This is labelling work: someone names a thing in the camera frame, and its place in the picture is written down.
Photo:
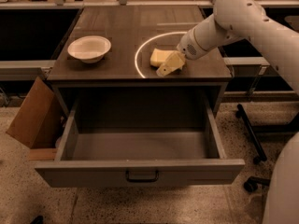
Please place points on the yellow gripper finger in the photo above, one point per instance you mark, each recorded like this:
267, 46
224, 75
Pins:
173, 62

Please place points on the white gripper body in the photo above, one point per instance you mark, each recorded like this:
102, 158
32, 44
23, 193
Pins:
188, 45

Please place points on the yellow sponge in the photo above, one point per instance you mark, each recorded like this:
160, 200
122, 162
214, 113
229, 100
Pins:
159, 56

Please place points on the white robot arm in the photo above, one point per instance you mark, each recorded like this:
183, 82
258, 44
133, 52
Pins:
236, 19

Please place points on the grey open drawer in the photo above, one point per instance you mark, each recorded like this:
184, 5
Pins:
110, 131

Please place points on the black stand leg with wheels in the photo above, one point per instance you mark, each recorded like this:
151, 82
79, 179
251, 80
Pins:
241, 114

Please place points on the white bowl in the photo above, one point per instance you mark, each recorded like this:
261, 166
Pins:
89, 49

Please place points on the black office chair base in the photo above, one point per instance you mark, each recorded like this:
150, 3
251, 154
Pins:
253, 182

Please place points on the brown cardboard box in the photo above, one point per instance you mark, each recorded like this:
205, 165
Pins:
38, 123

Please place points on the black drawer handle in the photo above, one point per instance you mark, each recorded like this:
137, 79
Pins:
141, 176

